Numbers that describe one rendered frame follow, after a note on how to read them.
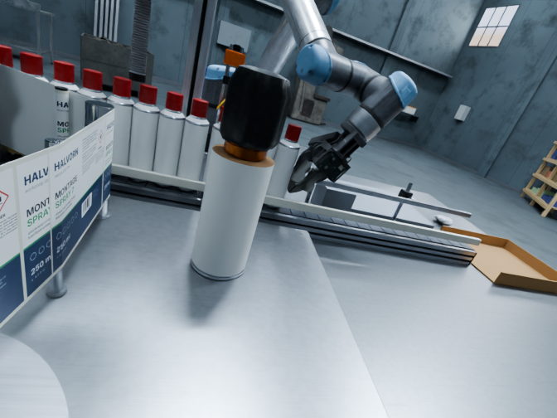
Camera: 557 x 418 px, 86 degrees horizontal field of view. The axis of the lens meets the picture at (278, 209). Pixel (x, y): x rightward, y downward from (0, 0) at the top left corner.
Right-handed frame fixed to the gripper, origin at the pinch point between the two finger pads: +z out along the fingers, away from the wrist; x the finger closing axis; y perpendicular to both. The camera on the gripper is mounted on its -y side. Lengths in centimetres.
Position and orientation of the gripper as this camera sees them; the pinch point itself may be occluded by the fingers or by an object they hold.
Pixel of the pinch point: (291, 187)
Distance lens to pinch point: 76.6
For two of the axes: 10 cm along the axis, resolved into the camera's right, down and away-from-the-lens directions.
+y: 1.4, 4.5, -8.8
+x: 6.9, 6.0, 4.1
